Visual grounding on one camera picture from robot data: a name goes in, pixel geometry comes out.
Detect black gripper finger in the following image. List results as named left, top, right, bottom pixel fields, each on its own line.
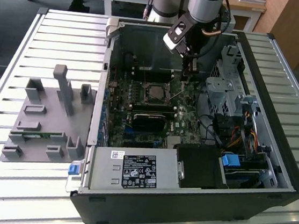
left=181, top=58, right=200, bottom=84

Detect metal socket cover frame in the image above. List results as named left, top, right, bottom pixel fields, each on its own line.
left=163, top=82, right=176, bottom=104

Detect CPU with silver top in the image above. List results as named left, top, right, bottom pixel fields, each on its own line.
left=147, top=85, right=169, bottom=103

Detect black CPU socket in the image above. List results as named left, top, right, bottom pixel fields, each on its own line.
left=142, top=81, right=173, bottom=106

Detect black RAM slots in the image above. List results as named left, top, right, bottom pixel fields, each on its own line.
left=131, top=66, right=174, bottom=85
left=130, top=102, right=175, bottom=117

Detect silver metal drive cage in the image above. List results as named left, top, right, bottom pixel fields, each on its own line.
left=202, top=42, right=268, bottom=122

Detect green motherboard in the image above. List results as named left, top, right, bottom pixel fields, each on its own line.
left=98, top=63, right=211, bottom=158

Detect black graphics card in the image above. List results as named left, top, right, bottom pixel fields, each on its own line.
left=130, top=111, right=167, bottom=135

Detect silver chipset heat sink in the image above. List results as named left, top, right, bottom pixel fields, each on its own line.
left=165, top=135, right=184, bottom=150

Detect black plastic shroud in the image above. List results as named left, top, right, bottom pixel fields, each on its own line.
left=172, top=143, right=232, bottom=194

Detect blue disk carrier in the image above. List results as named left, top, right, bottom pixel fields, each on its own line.
left=220, top=151, right=243, bottom=170

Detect wooden cabinet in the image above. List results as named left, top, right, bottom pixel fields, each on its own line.
left=249, top=0, right=299, bottom=70

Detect silver power supply with label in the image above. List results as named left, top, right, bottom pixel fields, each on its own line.
left=86, top=139, right=186, bottom=203

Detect black PC case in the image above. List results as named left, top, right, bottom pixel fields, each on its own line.
left=66, top=13, right=299, bottom=224

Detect blue case latch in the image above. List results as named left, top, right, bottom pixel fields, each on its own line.
left=68, top=159, right=84, bottom=177

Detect grey parts rack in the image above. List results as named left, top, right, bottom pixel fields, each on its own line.
left=0, top=58, right=101, bottom=172

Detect green RAM stick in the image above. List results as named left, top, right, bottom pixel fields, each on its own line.
left=22, top=129, right=64, bottom=143

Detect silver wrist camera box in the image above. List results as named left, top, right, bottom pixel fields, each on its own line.
left=160, top=11, right=195, bottom=59

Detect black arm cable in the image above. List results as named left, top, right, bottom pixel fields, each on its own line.
left=214, top=0, right=233, bottom=37

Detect black wire bundle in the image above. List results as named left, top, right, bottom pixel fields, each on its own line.
left=193, top=113, right=228, bottom=148

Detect yellow and orange wires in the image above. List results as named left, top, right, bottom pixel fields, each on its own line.
left=225, top=126, right=261, bottom=155

